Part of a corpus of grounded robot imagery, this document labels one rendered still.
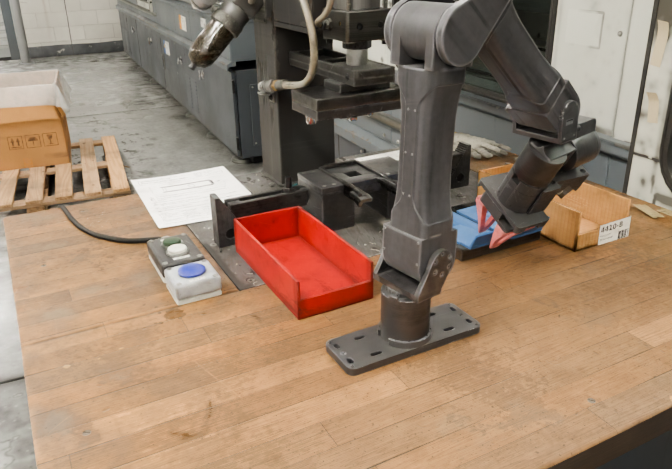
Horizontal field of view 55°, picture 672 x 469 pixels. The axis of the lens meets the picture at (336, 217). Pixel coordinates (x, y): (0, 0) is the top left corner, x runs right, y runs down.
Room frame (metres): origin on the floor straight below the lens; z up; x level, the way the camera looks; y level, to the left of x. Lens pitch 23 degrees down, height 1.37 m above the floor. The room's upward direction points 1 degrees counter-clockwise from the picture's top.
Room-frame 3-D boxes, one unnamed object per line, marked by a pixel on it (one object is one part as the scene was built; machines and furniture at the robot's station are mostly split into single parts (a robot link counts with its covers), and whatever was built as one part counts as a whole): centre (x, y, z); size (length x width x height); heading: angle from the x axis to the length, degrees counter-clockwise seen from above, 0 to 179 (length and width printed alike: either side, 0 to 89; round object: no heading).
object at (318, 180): (1.13, -0.04, 0.98); 0.20 x 0.10 x 0.01; 118
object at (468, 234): (1.00, -0.21, 0.93); 0.15 x 0.07 x 0.03; 29
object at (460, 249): (1.03, -0.24, 0.91); 0.17 x 0.16 x 0.02; 118
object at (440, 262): (0.71, -0.09, 1.00); 0.09 x 0.06 x 0.06; 37
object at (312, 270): (0.89, 0.06, 0.93); 0.25 x 0.12 x 0.06; 28
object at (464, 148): (1.27, -0.25, 0.95); 0.06 x 0.03 x 0.09; 118
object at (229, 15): (1.32, 0.20, 1.25); 0.19 x 0.07 x 0.19; 118
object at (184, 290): (0.84, 0.21, 0.90); 0.07 x 0.07 x 0.06; 28
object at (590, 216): (1.09, -0.39, 0.93); 0.25 x 0.13 x 0.08; 28
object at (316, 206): (1.13, -0.04, 0.94); 0.20 x 0.10 x 0.07; 118
